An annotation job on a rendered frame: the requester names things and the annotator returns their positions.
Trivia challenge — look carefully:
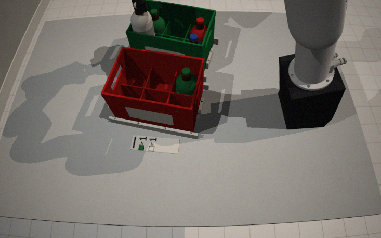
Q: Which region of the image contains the white paper pick list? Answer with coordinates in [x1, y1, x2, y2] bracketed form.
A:
[130, 135, 180, 154]

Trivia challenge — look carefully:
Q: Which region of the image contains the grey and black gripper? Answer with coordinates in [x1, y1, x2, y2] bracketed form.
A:
[132, 0, 147, 15]

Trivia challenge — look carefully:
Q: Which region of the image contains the white bottle with grey label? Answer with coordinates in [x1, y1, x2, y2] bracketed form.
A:
[130, 2, 155, 35]

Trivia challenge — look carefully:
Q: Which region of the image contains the red plastic crate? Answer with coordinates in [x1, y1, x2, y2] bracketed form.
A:
[101, 47, 204, 132]

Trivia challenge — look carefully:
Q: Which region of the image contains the green plastic crate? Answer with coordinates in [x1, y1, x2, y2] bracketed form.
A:
[126, 0, 214, 70]

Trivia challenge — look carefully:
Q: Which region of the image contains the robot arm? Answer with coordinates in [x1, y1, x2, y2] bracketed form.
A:
[284, 0, 348, 91]

